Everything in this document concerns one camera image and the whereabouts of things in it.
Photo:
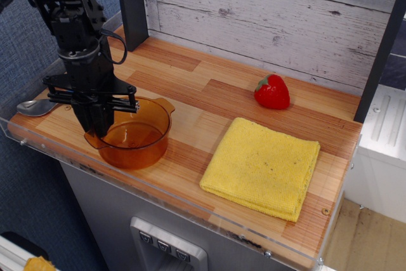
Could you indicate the amber transparent plastic pot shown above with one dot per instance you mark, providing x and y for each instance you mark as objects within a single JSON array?
[{"x": 136, "y": 140}]

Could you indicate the white ribbed appliance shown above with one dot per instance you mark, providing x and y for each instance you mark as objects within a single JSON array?
[{"x": 376, "y": 177}]

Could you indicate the clear acrylic table edge guard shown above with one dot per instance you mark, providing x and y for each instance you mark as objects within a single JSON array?
[{"x": 175, "y": 180}]

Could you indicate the red toy strawberry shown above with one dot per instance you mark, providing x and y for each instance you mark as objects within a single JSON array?
[{"x": 272, "y": 92}]

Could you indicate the black vertical post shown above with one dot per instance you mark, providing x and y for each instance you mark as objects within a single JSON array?
[
  {"x": 134, "y": 20},
  {"x": 385, "y": 47}
]

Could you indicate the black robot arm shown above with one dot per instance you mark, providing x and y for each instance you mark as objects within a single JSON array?
[{"x": 76, "y": 25}]

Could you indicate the yellow folded cloth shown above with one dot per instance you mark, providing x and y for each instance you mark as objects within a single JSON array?
[{"x": 262, "y": 169}]

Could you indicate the black left vertical post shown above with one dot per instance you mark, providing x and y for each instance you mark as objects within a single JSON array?
[{"x": 134, "y": 20}]

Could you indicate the blue handled metal spoon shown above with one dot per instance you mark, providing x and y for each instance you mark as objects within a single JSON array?
[{"x": 36, "y": 108}]

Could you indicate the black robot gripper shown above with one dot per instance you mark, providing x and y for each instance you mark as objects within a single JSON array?
[{"x": 90, "y": 76}]

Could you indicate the yellow object at corner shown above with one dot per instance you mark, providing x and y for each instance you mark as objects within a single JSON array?
[{"x": 38, "y": 264}]

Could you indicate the black right vertical post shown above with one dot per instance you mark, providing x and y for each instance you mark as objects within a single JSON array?
[{"x": 385, "y": 47}]

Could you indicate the grey cabinet with button panel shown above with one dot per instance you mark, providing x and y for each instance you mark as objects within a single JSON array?
[{"x": 138, "y": 232}]

